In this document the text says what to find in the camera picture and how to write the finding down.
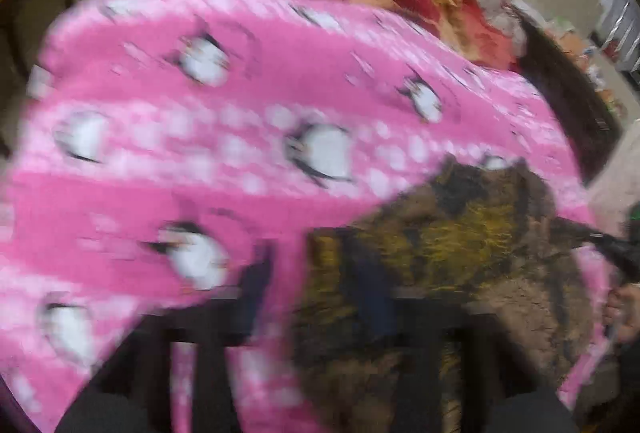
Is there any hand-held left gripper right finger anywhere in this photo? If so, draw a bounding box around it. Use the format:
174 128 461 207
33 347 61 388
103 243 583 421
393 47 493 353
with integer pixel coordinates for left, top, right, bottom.
355 248 531 433

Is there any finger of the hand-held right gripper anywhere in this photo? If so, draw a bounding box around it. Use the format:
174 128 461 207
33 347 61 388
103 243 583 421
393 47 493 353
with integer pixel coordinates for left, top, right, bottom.
550 217 606 259

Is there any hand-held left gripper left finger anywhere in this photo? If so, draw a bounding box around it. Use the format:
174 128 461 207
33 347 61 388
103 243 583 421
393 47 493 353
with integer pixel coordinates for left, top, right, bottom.
95 238 281 433

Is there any brown floral patterned shirt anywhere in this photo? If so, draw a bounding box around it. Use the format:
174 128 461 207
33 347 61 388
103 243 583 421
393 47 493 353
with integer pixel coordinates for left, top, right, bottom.
290 153 623 433

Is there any person's right hand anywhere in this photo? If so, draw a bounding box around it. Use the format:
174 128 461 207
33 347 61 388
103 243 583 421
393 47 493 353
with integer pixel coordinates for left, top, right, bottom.
604 284 640 345

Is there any pink penguin print blanket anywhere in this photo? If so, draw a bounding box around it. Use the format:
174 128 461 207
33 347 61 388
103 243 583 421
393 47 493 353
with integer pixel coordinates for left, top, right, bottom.
0 0 618 433

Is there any pile of packets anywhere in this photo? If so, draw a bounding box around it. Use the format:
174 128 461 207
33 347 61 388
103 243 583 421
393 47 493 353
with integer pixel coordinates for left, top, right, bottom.
545 16 628 119

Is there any dark wooden side table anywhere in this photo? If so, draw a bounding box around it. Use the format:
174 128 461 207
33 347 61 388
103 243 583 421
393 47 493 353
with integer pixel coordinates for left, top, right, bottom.
0 0 77 86

